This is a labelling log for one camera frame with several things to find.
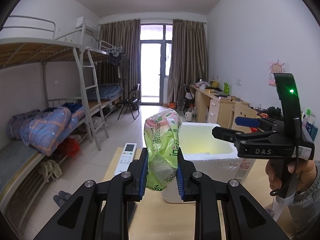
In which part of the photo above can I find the anime wall poster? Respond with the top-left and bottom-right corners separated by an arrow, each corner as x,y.
268,61 -> 286,86

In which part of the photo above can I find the black folding chair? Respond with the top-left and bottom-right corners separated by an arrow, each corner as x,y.
118,83 -> 140,120

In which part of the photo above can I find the toiletry bottles cluster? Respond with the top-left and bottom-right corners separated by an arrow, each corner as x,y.
302,109 -> 318,141

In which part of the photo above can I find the blue plaid quilt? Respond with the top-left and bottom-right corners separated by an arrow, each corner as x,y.
6,102 -> 85,156

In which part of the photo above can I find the white air conditioner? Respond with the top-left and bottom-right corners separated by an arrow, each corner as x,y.
75,17 -> 98,33

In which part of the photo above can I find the black smartphone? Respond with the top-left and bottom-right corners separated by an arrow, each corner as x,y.
127,202 -> 137,227

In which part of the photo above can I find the wooden desk with drawers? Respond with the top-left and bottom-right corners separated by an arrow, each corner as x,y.
189,85 -> 237,128

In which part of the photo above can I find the white lotion pump bottle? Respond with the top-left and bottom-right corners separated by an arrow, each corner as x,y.
232,124 -> 257,183

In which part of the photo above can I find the green tissue packet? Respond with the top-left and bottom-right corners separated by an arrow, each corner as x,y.
144,108 -> 182,191

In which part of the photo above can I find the right brown curtain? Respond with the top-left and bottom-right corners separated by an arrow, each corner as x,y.
167,19 -> 208,103

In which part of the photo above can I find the left brown curtain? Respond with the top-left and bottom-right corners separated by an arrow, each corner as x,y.
97,19 -> 141,97

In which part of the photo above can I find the wooden smiley chair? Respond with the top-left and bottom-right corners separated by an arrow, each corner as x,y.
229,102 -> 257,133

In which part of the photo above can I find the brown curtain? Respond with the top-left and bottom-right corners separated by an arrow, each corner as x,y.
167,19 -> 208,103
97,19 -> 141,97

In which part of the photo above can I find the white thermos jug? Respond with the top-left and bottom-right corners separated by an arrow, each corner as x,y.
185,108 -> 193,122

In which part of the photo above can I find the person's right hand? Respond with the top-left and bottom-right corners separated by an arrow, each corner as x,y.
265,158 -> 318,195

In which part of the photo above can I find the white remote control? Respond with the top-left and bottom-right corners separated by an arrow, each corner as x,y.
114,142 -> 137,176

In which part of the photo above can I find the metal bunk bed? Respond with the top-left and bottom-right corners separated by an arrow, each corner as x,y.
1,15 -> 121,211

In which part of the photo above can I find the glass balcony door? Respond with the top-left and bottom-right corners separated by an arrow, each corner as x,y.
140,24 -> 172,106

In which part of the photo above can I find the white styrofoam box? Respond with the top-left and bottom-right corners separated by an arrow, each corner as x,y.
160,122 -> 243,204

